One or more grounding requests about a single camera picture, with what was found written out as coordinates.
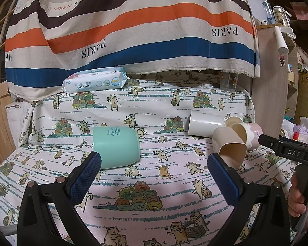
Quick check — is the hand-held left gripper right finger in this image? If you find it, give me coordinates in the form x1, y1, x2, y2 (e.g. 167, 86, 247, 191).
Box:
207, 152, 290, 246

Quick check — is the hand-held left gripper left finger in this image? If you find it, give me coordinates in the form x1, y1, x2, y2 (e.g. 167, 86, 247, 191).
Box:
17, 151, 103, 246

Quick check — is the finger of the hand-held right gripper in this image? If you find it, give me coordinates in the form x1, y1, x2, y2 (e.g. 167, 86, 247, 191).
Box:
258, 134, 281, 151

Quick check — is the pink scalloped cup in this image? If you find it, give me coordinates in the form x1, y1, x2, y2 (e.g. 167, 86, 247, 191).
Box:
231, 122, 263, 151

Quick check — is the mint green cup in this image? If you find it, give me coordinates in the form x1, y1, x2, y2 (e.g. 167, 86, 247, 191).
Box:
92, 126, 141, 170

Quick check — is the beige cup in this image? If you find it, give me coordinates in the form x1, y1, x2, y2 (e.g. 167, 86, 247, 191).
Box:
212, 127, 247, 168

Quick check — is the cream cup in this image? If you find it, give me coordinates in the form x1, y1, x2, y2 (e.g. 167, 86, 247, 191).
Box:
224, 116, 244, 129

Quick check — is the white cup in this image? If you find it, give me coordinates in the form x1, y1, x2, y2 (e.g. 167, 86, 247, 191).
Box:
187, 111, 226, 137

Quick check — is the person's right hand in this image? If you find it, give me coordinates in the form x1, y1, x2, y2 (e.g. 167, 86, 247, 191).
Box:
289, 170, 308, 218

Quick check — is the crumpled white plastic bag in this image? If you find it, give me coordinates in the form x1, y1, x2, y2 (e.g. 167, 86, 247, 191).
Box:
280, 116, 308, 146

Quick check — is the wooden shelf unit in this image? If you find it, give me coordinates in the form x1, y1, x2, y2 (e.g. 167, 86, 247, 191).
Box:
252, 0, 308, 140

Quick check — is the cat print bed sheet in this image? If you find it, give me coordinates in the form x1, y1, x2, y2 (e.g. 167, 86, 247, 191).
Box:
0, 70, 298, 246

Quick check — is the baby wipes pack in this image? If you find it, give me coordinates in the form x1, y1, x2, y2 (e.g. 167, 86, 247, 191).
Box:
62, 67, 130, 94

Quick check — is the glass jar with white lid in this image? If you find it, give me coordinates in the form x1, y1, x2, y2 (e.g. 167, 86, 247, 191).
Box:
272, 5, 291, 27

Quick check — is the clear blue bottle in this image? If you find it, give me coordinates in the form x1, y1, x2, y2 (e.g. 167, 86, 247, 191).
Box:
262, 0, 273, 25

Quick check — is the cardboard box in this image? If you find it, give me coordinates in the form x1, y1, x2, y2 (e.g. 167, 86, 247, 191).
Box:
289, 1, 308, 21

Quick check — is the striped cloth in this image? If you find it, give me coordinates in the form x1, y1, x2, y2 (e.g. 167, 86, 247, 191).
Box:
4, 0, 261, 103

